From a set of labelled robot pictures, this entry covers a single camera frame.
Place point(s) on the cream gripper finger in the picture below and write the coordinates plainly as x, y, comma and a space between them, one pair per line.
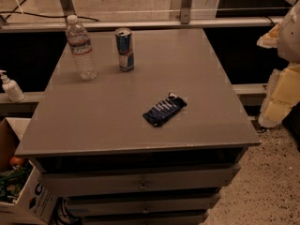
282, 94
270, 39

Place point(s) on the blue rxbar blueberry wrapper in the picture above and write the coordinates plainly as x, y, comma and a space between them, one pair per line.
164, 110

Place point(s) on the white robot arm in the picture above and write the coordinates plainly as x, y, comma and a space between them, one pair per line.
289, 36

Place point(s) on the clear plastic water bottle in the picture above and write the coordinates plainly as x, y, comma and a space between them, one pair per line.
81, 48

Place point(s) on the white pump dispenser bottle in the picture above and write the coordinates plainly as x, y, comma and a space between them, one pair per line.
12, 89

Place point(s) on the blue silver energy drink can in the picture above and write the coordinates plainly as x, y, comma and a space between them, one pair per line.
124, 45

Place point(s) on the grey drawer cabinet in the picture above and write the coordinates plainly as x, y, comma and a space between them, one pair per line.
94, 148

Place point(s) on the white cardboard box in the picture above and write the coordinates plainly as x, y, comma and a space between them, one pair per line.
23, 199

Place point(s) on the orange fruit in box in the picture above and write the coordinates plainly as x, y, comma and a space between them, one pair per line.
16, 161

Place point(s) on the metal frame rail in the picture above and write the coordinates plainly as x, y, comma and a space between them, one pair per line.
51, 14

